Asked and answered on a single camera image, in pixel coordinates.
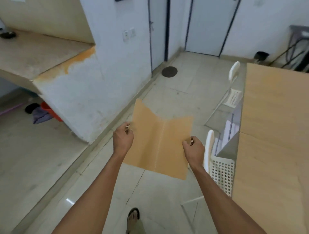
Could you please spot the person's left hand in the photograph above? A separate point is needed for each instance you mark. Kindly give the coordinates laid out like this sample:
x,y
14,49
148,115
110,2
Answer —
x,y
122,139

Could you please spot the person's right hand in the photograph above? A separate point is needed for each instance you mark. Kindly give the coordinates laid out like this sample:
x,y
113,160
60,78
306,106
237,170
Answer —
x,y
196,150

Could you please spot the person's right thumb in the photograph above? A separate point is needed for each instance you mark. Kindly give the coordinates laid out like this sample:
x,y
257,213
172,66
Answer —
x,y
186,144

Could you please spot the person's left thumb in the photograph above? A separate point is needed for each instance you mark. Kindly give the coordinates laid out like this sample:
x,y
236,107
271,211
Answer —
x,y
129,131

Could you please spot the brown paper sheet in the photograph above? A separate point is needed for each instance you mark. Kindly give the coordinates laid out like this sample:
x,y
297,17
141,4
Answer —
x,y
160,142

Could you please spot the person's left forearm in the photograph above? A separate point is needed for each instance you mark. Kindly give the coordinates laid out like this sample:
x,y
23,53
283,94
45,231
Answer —
x,y
93,197

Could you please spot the person's right forearm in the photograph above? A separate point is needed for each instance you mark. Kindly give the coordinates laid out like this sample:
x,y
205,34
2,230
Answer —
x,y
224,202

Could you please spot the white perforated plastic chair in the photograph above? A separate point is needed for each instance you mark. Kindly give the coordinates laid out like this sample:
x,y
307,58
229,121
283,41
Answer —
x,y
221,164
230,91

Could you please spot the round dark floor drain cover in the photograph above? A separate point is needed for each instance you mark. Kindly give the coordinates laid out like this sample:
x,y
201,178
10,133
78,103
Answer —
x,y
169,71

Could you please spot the red plastic basin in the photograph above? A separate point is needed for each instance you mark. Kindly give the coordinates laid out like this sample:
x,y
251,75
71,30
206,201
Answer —
x,y
51,111

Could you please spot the light wooden table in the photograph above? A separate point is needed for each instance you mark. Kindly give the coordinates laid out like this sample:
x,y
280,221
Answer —
x,y
274,149

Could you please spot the person's foot in sandal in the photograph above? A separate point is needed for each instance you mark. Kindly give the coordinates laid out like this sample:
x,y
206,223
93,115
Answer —
x,y
134,220

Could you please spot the grey purple cloth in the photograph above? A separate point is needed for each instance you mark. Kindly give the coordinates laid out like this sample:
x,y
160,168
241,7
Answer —
x,y
41,115

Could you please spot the black object under counter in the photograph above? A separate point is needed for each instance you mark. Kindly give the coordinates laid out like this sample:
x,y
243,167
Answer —
x,y
31,108

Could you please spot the stone counter slab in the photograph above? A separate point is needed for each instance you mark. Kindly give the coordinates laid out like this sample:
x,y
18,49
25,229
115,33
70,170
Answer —
x,y
45,54

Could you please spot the small black bin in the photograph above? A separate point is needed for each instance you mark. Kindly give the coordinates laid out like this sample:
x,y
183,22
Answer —
x,y
261,57

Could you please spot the grey metal rack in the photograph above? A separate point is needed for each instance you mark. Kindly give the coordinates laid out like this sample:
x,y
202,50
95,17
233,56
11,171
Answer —
x,y
295,48

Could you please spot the black object on counter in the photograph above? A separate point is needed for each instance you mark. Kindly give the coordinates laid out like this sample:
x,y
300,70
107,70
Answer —
x,y
8,35

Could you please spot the white wall switch plate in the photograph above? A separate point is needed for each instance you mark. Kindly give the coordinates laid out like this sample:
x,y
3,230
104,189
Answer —
x,y
132,32
125,35

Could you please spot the white door with dark frame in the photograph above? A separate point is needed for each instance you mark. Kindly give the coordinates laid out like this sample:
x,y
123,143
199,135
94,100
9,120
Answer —
x,y
158,31
210,26

